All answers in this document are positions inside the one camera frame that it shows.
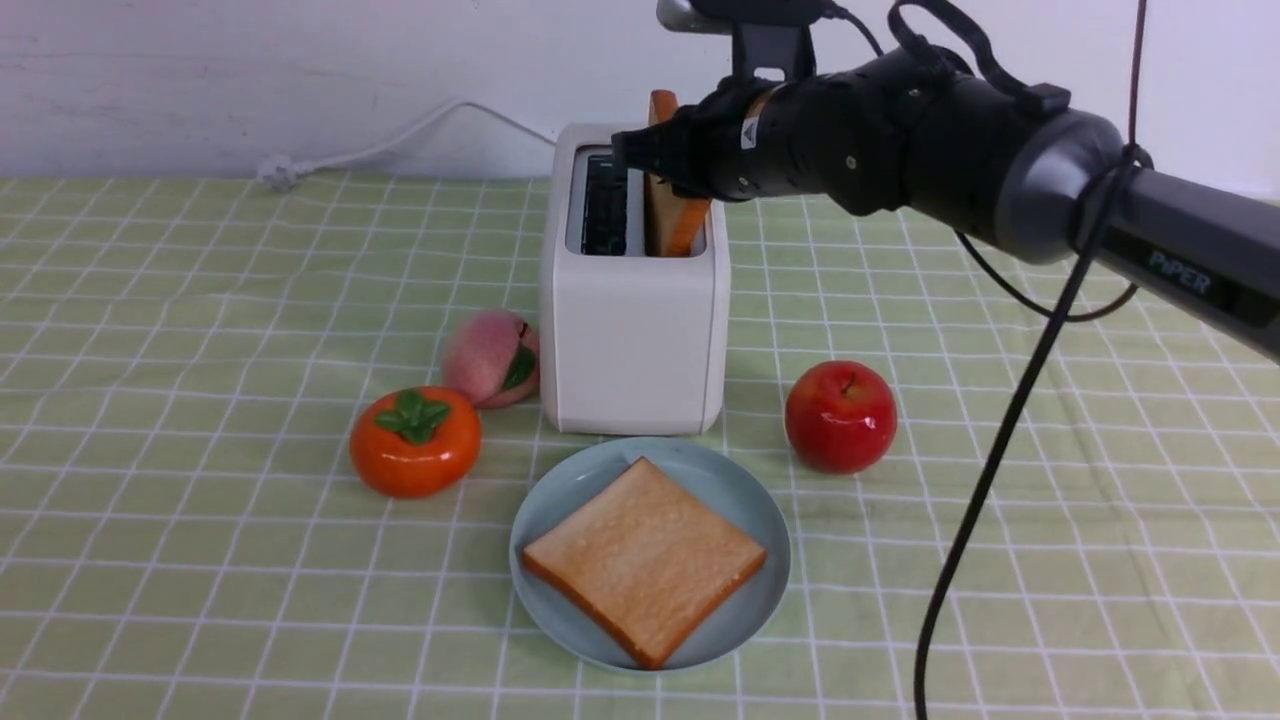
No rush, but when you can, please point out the white two-slot toaster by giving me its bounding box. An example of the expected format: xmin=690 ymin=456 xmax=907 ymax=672
xmin=538 ymin=123 xmax=732 ymax=436

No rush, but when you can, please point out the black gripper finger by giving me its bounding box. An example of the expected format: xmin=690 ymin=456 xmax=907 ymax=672
xmin=611 ymin=128 xmax=672 ymax=184

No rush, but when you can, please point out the pink peach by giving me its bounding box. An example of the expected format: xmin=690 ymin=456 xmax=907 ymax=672
xmin=442 ymin=307 xmax=540 ymax=409

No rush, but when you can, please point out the orange persimmon with green leaf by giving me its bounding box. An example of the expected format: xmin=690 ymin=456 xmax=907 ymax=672
xmin=348 ymin=386 xmax=483 ymax=498

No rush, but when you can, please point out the toast slice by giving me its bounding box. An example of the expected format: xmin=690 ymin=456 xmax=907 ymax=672
xmin=517 ymin=456 xmax=771 ymax=673
xmin=644 ymin=88 xmax=712 ymax=258

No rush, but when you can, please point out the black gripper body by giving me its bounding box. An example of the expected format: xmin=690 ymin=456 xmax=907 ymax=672
xmin=662 ymin=76 xmax=851 ymax=205

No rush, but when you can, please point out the red apple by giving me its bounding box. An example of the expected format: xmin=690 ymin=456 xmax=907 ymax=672
xmin=783 ymin=360 xmax=899 ymax=475

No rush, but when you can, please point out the light blue round plate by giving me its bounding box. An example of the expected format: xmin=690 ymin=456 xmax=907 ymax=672
xmin=509 ymin=437 xmax=791 ymax=675

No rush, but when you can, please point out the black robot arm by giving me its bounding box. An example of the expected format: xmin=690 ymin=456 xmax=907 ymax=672
xmin=612 ymin=50 xmax=1279 ymax=357

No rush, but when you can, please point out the white power cord with plug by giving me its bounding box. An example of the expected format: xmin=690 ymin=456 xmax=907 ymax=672
xmin=256 ymin=99 xmax=557 ymax=193

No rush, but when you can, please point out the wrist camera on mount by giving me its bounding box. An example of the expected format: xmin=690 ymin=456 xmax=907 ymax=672
xmin=655 ymin=0 xmax=826 ymax=82

